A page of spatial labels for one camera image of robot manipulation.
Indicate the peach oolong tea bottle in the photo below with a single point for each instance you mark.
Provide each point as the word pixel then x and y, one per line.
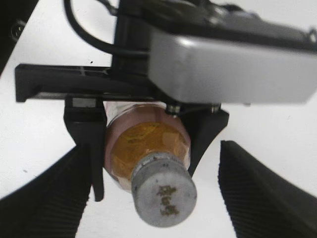
pixel 135 130

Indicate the white bottle cap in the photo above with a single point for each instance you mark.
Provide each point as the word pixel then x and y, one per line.
pixel 163 191

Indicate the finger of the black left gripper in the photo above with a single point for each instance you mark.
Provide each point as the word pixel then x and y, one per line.
pixel 203 123

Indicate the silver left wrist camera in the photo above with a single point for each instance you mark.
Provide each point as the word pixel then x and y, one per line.
pixel 230 58

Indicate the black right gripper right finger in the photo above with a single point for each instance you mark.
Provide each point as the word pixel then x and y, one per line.
pixel 260 203

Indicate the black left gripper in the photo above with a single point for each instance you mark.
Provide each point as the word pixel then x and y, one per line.
pixel 84 114

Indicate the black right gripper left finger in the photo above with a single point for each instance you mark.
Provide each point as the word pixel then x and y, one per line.
pixel 52 204

